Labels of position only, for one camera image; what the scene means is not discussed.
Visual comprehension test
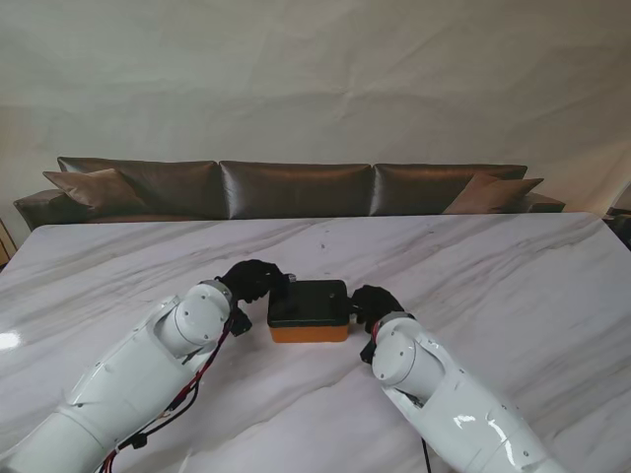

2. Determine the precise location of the brown sofa back cushion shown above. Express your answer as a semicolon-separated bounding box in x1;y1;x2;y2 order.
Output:
219;160;374;221
57;156;222;218
373;163;528;217

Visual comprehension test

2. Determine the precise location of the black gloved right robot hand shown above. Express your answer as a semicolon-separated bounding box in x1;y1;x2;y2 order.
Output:
347;284;406;334

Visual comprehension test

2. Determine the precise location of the red black arm cable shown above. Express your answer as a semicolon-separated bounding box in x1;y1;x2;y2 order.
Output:
418;436;435;473
98;314;236;473

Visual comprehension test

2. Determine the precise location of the black tissue box base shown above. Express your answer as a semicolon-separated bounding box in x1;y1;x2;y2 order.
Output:
266;279;352;330

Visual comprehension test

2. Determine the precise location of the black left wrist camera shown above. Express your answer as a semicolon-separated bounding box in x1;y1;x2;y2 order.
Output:
230;307;253;339

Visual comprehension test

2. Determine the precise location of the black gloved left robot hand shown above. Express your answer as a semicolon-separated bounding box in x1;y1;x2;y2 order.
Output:
219;259;297;304

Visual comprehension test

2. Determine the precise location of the orange tissue box cover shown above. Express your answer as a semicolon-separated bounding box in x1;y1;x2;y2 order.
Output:
268;314;357;345

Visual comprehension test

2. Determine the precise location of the red black left arm cable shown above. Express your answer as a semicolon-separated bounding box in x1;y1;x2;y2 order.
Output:
98;314;236;473

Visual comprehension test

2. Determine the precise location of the wooden slatted furniture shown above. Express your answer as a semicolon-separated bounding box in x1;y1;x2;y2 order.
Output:
0;216;14;270

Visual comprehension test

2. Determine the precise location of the brown throw pillow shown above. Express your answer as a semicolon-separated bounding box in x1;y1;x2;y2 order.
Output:
443;174;545;215
42;168;149;213

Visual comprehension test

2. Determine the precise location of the dark side furniture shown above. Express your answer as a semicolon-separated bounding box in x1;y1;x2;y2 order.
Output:
603;205;631;250

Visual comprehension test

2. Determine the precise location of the red black right arm cable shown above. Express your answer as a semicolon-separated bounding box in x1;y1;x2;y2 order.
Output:
418;436;435;473

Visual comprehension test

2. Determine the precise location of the brown leather sofa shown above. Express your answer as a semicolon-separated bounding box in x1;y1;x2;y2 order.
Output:
13;156;567;233

